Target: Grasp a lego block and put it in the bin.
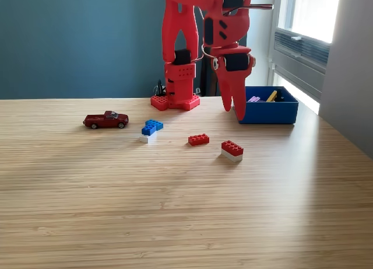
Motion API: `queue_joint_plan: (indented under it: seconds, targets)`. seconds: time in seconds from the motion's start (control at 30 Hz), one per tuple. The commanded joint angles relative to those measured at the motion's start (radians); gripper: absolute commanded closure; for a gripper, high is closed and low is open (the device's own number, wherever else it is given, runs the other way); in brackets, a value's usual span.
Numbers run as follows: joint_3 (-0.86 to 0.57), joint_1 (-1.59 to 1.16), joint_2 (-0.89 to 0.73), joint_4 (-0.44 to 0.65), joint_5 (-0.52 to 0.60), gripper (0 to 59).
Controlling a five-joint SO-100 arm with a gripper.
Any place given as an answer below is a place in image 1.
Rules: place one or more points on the blue and white brick stack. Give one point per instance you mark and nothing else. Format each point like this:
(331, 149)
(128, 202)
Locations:
(151, 127)

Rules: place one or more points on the yellow toy digger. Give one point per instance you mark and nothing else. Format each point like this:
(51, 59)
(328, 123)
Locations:
(275, 96)

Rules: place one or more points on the grey louvred window vent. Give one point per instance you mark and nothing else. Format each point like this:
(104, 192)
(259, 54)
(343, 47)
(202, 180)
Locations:
(309, 48)

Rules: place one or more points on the pink and purple brick stack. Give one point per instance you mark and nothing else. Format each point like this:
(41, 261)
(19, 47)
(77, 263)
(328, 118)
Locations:
(254, 99)

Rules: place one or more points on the blue plastic bin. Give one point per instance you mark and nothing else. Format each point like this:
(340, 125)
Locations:
(274, 113)

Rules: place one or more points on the red and white brick stack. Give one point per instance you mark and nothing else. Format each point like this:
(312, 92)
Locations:
(232, 150)

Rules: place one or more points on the white framed window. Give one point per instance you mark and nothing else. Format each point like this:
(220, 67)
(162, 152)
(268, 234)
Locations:
(314, 12)

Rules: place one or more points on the dark wooden chair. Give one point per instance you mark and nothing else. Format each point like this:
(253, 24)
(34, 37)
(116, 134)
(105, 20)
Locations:
(208, 79)

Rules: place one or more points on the dark red toy car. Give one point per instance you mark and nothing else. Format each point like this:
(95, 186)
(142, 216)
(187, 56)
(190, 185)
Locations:
(105, 120)

